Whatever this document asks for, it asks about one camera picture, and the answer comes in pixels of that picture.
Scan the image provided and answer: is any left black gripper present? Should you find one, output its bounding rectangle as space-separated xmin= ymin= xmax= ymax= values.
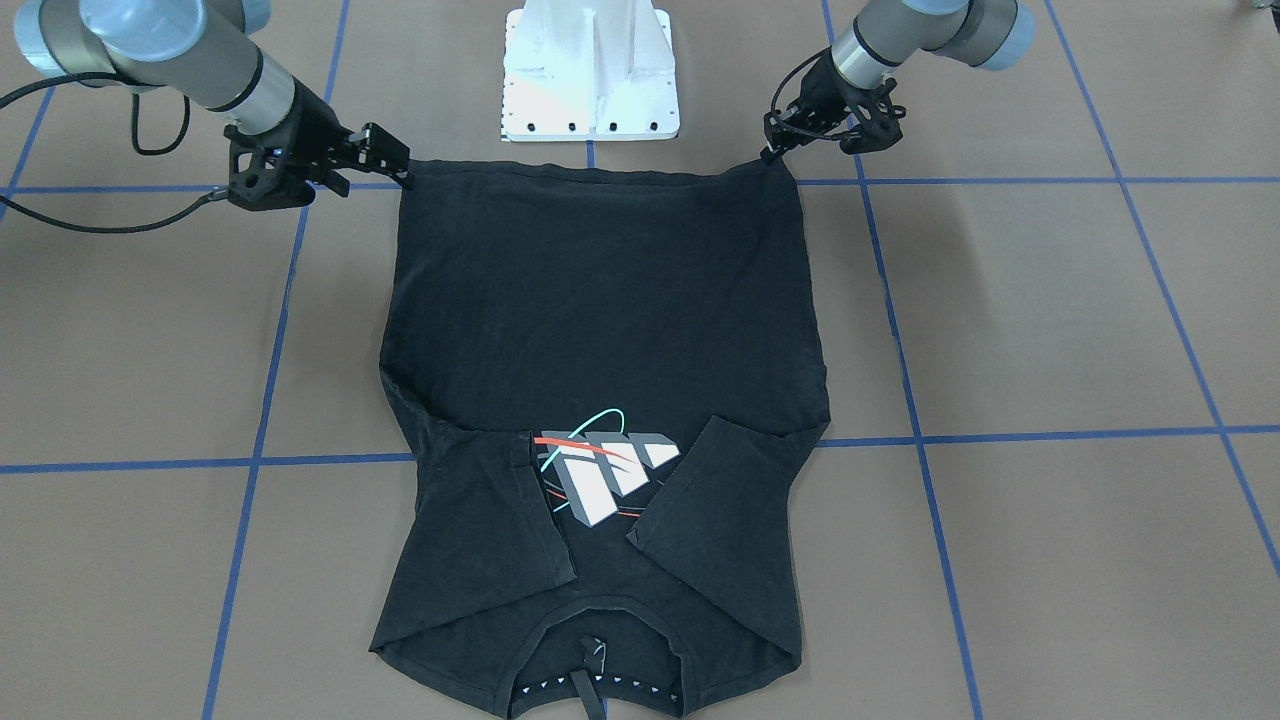
xmin=759 ymin=50 xmax=858 ymax=164

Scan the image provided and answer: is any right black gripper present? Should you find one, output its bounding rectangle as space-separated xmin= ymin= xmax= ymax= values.
xmin=265 ymin=85 xmax=411 ymax=197

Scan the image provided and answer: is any black graphic t-shirt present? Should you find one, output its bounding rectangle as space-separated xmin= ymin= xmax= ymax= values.
xmin=371 ymin=160 xmax=829 ymax=719

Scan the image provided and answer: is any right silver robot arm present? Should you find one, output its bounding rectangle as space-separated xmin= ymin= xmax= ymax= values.
xmin=13 ymin=1 xmax=413 ymax=211

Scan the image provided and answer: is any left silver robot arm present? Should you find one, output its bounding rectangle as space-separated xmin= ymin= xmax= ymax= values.
xmin=760 ymin=1 xmax=1036 ymax=163

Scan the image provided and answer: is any black braided cable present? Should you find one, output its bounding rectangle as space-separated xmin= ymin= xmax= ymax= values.
xmin=765 ymin=47 xmax=867 ymax=141
xmin=0 ymin=72 xmax=236 ymax=236

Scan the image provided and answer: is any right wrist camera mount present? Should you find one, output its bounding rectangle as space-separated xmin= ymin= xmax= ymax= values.
xmin=223 ymin=124 xmax=316 ymax=211

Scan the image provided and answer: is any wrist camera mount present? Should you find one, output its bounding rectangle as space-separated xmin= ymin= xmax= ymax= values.
xmin=838 ymin=76 xmax=906 ymax=156
xmin=223 ymin=124 xmax=316 ymax=211

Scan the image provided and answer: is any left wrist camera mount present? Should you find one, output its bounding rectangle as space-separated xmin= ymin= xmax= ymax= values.
xmin=838 ymin=76 xmax=906 ymax=156

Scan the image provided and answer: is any white camera stand base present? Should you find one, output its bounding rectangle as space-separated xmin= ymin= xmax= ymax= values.
xmin=500 ymin=1 xmax=682 ymax=143

